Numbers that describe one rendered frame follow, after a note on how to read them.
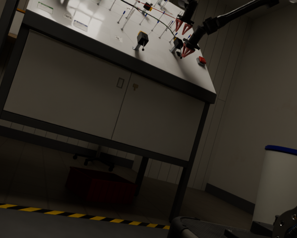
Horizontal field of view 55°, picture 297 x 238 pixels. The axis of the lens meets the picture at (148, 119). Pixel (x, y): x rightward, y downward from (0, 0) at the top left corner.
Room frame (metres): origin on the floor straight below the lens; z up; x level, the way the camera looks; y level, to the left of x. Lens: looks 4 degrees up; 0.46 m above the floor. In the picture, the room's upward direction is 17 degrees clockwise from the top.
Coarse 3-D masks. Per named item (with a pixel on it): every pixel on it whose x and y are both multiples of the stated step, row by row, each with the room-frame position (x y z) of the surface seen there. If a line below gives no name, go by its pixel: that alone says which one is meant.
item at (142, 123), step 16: (144, 80) 1.60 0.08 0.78; (128, 96) 1.57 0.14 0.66; (144, 96) 1.62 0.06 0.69; (160, 96) 1.66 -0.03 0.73; (176, 96) 1.71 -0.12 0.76; (128, 112) 1.59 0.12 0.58; (144, 112) 1.63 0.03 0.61; (160, 112) 1.68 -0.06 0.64; (176, 112) 1.73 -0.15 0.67; (192, 112) 1.78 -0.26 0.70; (128, 128) 1.60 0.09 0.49; (144, 128) 1.64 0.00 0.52; (160, 128) 1.69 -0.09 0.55; (176, 128) 1.74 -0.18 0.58; (192, 128) 1.80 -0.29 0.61; (128, 144) 1.61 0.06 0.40; (144, 144) 1.66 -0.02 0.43; (160, 144) 1.71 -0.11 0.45; (176, 144) 1.76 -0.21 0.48; (192, 144) 1.81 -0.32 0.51
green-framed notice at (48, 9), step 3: (39, 3) 1.33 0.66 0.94; (42, 3) 1.34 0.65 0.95; (39, 6) 1.32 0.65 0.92; (42, 6) 1.33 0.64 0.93; (45, 6) 1.34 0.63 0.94; (48, 6) 1.36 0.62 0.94; (42, 9) 1.32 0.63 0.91; (45, 9) 1.33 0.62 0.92; (48, 9) 1.34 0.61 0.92; (51, 9) 1.36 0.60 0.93; (48, 12) 1.33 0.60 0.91; (51, 12) 1.34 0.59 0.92
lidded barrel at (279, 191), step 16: (272, 160) 2.22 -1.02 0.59; (288, 160) 2.10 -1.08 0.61; (272, 176) 2.19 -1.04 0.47; (288, 176) 2.09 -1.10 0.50; (272, 192) 2.16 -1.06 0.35; (288, 192) 2.08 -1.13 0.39; (256, 208) 2.31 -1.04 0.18; (272, 208) 2.14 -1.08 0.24; (288, 208) 2.07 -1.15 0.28; (272, 224) 2.13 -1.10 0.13
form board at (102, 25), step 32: (32, 0) 1.31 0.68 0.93; (64, 0) 1.46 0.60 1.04; (96, 0) 1.65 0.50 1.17; (128, 0) 1.90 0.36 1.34; (96, 32) 1.46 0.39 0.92; (128, 32) 1.64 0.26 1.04; (160, 32) 1.88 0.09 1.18; (192, 32) 2.21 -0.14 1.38; (160, 64) 1.63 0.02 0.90; (192, 64) 1.87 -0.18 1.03
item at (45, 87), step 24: (24, 48) 1.30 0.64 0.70; (48, 48) 1.35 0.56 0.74; (72, 48) 1.40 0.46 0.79; (24, 72) 1.32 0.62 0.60; (48, 72) 1.37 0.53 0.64; (72, 72) 1.42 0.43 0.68; (96, 72) 1.47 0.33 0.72; (120, 72) 1.53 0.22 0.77; (24, 96) 1.34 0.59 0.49; (48, 96) 1.38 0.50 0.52; (72, 96) 1.43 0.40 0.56; (96, 96) 1.49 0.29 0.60; (120, 96) 1.55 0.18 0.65; (48, 120) 1.40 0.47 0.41; (72, 120) 1.45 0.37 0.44; (96, 120) 1.51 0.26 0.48
